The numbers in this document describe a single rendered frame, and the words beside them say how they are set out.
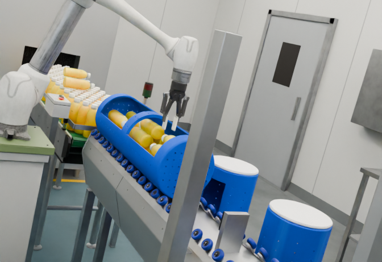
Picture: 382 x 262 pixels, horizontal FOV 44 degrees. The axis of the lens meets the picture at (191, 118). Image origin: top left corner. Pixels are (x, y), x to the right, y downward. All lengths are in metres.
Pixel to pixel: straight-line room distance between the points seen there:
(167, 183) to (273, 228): 0.48
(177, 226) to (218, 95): 0.40
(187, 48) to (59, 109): 1.04
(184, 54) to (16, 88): 0.75
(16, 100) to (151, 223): 0.79
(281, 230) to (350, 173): 3.59
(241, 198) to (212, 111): 1.26
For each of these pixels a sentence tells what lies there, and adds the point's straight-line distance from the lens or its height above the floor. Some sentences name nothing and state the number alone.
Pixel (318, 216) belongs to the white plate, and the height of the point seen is 1.04.
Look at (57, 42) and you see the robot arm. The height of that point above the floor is 1.48.
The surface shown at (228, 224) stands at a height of 1.04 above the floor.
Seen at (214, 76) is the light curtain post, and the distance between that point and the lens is 1.33.
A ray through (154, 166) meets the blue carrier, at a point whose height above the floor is 1.09.
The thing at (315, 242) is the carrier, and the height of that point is 0.97.
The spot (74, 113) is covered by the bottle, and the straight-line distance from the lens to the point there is 3.06.
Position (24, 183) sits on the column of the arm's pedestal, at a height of 0.85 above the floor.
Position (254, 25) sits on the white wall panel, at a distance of 7.18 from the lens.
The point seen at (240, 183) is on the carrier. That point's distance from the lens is 2.52.
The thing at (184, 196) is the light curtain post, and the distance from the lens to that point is 1.40.
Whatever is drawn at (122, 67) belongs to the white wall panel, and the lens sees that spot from 7.42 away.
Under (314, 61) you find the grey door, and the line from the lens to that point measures 6.09.
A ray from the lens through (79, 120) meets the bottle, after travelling 3.02.
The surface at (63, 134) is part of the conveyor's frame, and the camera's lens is 3.04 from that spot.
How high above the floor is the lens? 1.68
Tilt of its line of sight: 10 degrees down
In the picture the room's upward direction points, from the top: 14 degrees clockwise
